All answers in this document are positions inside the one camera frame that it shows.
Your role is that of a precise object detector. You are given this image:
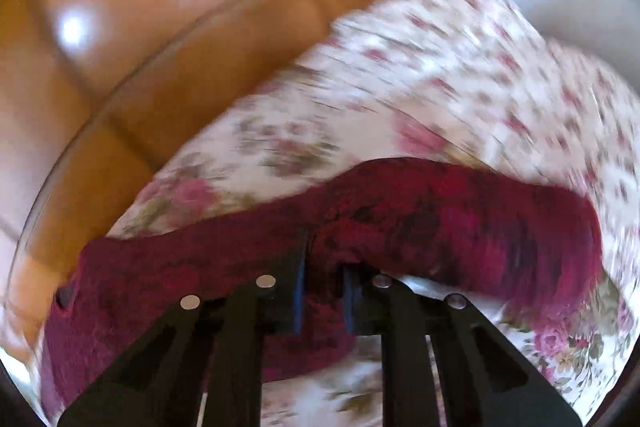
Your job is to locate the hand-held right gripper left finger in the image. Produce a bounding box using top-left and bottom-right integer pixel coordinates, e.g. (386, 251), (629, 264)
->
(57, 234), (309, 427)

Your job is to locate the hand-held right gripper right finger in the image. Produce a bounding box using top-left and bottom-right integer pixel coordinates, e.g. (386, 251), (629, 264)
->
(342, 264), (583, 427)

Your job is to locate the maroon knitted garment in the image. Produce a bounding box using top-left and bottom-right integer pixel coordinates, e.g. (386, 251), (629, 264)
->
(40, 157), (606, 423)

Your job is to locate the floral bed sheet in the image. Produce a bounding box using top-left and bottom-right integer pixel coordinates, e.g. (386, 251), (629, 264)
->
(105, 0), (640, 427)

